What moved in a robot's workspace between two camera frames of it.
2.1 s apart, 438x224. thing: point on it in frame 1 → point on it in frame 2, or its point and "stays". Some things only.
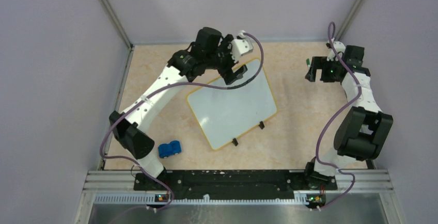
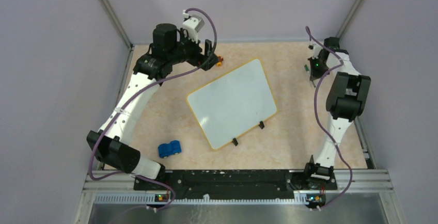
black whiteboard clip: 235,142 stays
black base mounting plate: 235,184 stays
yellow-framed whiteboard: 224,116 stays
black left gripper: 230,76 → 205,62
